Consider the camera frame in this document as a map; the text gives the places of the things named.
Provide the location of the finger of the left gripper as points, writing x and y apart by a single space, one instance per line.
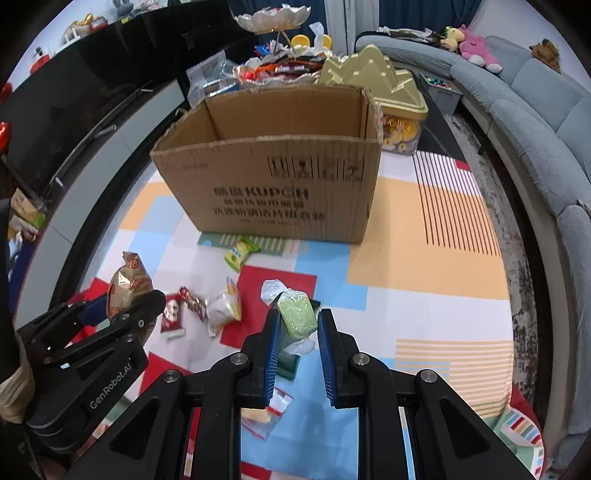
64 325
131 324

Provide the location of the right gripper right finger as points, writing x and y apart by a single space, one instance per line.
410 426

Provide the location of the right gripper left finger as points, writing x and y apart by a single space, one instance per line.
188 426

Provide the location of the brown snack bag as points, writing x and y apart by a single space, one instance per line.
127 284

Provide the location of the green snack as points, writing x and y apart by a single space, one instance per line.
297 316

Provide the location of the red white snack packet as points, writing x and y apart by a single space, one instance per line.
171 318

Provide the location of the white TV cabinet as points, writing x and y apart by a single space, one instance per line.
57 239

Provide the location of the red gold twisted candy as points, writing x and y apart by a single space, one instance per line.
194 303

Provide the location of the green yellow candy packet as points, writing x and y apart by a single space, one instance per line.
240 252

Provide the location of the colourful patterned tablecloth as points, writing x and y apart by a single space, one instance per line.
426 289

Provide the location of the red heart balloon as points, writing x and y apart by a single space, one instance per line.
5 127

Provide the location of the black television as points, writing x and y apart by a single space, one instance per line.
89 83

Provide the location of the brown cardboard box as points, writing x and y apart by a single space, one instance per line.
298 162

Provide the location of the clear zip bag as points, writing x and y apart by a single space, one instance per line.
211 77

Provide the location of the tiered white snack bowl stand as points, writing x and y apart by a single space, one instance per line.
293 48

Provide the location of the gold mountain lid tin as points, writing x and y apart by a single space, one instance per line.
395 91

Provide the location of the grey sectional sofa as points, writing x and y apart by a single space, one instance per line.
526 133

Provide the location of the grey storage bin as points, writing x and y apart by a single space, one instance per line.
443 92

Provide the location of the pink plush toy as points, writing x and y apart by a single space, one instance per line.
473 49

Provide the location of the brown teddy bear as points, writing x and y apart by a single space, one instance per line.
546 52

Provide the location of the yellow plush toy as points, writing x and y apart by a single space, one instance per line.
452 38

